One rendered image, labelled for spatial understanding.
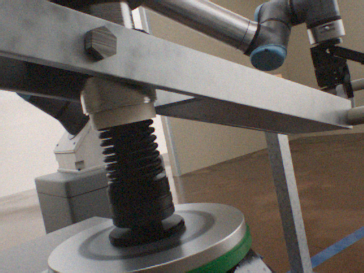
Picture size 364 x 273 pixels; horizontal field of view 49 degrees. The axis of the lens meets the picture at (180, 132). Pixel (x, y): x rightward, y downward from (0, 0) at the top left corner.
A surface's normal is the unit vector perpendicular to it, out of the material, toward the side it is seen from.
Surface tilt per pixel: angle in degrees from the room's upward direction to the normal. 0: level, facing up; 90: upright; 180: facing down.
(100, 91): 90
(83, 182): 90
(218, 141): 90
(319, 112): 90
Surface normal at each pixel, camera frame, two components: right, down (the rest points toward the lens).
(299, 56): -0.80, 0.19
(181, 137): 0.56, -0.07
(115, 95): 0.09, 0.04
